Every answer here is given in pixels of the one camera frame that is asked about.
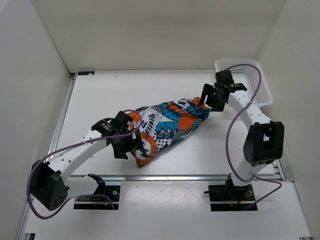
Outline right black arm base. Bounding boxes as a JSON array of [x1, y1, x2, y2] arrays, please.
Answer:
[[203, 174, 258, 212]]

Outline right aluminium side rail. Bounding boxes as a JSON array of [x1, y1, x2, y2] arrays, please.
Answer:
[[259, 107, 287, 182]]

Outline aluminium side rail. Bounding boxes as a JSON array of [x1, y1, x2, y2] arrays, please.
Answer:
[[259, 107, 287, 182], [26, 72, 77, 206]]

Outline colourful patterned shorts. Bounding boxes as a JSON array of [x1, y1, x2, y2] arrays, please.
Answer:
[[128, 97, 211, 168]]

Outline white perforated plastic basket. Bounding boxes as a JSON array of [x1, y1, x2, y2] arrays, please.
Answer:
[[214, 58, 273, 108]]

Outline aluminium front rail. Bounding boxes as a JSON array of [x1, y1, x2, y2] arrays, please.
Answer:
[[67, 174, 286, 182]]

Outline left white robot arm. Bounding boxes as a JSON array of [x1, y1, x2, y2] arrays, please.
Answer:
[[27, 110, 143, 211]]

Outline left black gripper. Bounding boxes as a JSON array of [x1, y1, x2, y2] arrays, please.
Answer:
[[112, 127, 145, 160]]

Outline small black corner label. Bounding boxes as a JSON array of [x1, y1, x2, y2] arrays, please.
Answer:
[[77, 71, 95, 76]]

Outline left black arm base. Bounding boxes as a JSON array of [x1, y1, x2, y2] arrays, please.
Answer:
[[73, 174, 121, 211]]

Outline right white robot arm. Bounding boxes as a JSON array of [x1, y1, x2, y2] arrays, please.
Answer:
[[199, 69, 285, 200]]

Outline left aluminium side rail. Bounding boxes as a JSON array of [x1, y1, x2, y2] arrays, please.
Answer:
[[26, 72, 77, 206]]

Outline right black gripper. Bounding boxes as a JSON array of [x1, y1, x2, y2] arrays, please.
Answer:
[[197, 83, 226, 112]]

